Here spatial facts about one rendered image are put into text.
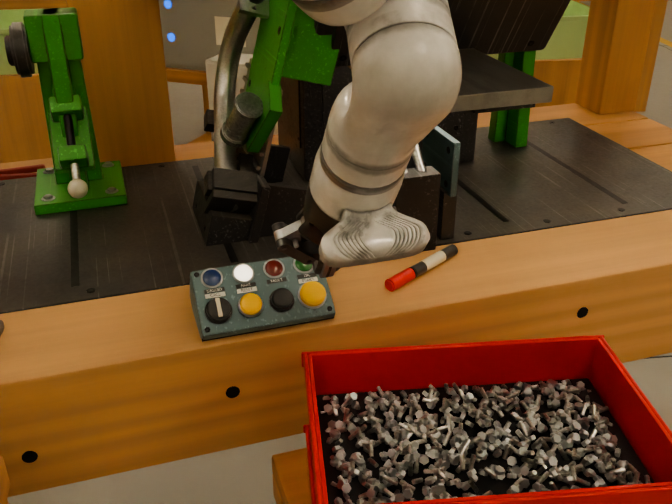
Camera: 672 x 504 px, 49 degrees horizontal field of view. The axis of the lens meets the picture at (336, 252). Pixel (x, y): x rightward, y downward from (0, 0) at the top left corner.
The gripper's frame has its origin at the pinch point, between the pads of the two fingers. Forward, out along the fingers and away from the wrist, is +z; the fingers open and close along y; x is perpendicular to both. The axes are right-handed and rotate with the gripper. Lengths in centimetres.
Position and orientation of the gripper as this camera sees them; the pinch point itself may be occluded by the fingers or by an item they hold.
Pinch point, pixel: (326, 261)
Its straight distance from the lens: 75.7
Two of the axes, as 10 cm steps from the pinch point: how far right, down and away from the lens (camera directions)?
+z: -1.7, 4.6, 8.7
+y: -9.5, 1.5, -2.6
